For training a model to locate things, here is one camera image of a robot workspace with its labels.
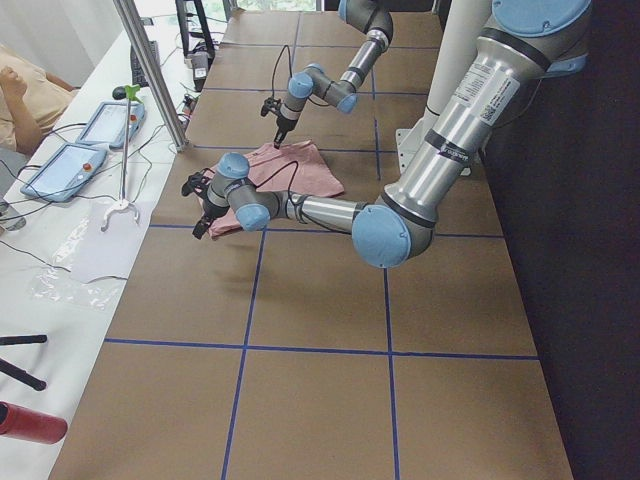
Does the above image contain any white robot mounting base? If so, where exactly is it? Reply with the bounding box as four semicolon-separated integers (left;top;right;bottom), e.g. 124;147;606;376
396;0;491;173

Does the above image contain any red cylinder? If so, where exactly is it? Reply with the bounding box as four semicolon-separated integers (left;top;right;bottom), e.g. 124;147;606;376
1;402;68;444

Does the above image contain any seated person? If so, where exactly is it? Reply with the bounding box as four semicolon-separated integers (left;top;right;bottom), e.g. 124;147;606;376
1;45;79;156

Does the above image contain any teach pendant tablet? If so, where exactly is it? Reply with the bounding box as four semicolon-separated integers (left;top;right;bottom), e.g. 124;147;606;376
20;143;107;203
76;101;146;149

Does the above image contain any clear plastic sheet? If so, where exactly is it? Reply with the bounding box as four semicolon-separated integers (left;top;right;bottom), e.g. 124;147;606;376
29;201;156;310

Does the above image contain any far teach pendant tablet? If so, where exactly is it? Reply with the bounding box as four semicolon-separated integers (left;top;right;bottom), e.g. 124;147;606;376
76;101;146;149

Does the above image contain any pink Snoopy t-shirt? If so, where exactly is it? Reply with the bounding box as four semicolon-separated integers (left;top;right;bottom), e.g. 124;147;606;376
204;141;344;238

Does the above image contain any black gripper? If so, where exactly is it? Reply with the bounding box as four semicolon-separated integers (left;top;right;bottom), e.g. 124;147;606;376
181;168;228;239
260;97;299;149

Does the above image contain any near teach pendant tablet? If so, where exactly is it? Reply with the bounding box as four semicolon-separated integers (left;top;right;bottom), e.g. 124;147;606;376
20;143;107;203

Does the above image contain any aluminium frame post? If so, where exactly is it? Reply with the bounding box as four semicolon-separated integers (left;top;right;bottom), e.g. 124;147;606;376
113;0;188;152

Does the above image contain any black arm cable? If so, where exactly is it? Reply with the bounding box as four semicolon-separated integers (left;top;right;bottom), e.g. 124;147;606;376
252;160;311;221
268;43;296;109

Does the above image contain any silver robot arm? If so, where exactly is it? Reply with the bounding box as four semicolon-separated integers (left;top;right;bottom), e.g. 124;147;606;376
182;1;592;268
260;1;394;149

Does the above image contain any black power adapter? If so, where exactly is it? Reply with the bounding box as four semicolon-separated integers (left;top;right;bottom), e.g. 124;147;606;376
191;52;210;92

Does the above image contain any white grabber tool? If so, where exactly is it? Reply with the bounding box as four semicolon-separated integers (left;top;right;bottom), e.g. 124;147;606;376
100;84;141;232

